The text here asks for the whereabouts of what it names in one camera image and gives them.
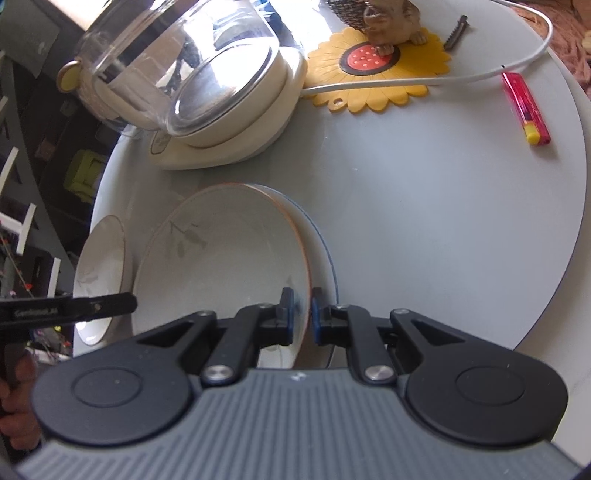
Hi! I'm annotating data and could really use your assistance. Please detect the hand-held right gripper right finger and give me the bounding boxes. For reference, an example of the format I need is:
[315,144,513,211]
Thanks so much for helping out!
[311,287,465,385]

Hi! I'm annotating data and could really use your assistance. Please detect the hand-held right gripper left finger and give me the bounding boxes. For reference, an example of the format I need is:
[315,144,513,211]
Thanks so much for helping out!
[136,287,295,387]

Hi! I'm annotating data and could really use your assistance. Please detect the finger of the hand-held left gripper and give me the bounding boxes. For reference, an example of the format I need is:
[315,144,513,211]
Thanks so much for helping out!
[69,292,139,325]

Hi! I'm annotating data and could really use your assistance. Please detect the white bowl gold rim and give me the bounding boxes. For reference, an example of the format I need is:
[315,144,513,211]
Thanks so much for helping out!
[73,215,136,347]

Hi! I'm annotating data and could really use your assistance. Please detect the white plate blue rim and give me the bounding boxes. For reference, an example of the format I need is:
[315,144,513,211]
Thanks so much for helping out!
[249,184,339,370]

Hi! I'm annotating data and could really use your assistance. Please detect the leaf print bowl brown rim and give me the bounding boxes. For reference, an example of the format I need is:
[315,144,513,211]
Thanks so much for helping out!
[131,183,312,370]

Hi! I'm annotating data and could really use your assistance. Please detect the person's left hand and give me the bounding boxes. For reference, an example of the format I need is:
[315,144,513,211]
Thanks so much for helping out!
[0,354,41,446]

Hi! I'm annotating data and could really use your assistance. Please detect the white slatted rack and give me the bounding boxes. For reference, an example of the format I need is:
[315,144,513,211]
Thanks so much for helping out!
[0,51,63,296]

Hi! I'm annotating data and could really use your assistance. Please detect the green box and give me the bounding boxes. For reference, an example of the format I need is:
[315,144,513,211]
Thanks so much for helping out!
[65,150,110,204]

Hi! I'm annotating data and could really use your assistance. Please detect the grey round turntable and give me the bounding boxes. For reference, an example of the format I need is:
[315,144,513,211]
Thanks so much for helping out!
[90,0,586,370]

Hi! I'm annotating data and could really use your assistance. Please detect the cream kettle base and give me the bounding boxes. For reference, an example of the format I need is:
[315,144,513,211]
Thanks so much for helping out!
[150,46,309,171]

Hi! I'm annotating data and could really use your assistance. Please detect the glass kettle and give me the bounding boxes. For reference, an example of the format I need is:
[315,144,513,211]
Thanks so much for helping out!
[56,0,281,140]

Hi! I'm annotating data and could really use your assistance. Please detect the yellow sunflower mat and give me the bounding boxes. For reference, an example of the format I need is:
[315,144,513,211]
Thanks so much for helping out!
[305,27,452,113]

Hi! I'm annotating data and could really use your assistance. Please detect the red lighter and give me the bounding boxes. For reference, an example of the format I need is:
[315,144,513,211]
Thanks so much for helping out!
[502,71,551,147]

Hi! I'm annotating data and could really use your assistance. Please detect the wicker basket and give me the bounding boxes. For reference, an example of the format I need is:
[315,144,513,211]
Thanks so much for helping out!
[327,0,371,32]

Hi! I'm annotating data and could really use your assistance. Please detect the pink blanket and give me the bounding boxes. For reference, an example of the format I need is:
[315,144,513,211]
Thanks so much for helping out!
[522,0,591,104]

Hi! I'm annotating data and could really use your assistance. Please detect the white power cable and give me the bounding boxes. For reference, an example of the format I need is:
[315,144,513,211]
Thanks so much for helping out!
[302,0,554,97]

